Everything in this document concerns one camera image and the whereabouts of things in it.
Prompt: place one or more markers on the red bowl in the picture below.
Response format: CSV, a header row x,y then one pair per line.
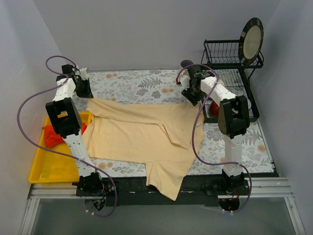
x,y
214,109

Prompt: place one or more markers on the yellow plastic tray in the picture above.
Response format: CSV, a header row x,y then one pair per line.
x,y
49,167

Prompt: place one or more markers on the pink ceramic mug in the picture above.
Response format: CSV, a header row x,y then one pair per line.
x,y
185,64

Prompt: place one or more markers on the floral table mat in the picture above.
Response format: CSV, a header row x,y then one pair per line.
x,y
159,87

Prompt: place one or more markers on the black rimmed beige plate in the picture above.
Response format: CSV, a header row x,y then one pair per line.
x,y
250,41

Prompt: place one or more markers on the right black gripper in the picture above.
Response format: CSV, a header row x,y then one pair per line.
x,y
192,95

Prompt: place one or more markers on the orange red cloth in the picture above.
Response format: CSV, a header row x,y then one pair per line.
x,y
51,138

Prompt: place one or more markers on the beige t shirt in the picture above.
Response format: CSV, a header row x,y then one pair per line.
x,y
164,137

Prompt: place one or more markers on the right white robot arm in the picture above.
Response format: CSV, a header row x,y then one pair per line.
x,y
233,119

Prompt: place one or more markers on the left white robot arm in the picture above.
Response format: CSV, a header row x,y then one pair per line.
x,y
66,122

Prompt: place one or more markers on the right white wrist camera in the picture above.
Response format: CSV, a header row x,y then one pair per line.
x,y
183,81

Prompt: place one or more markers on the black wire dish rack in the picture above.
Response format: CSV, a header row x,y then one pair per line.
x,y
222,56

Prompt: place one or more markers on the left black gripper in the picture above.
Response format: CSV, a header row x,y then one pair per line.
x,y
84,88

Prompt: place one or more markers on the aluminium frame rail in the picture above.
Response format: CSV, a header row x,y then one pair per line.
x,y
261,186

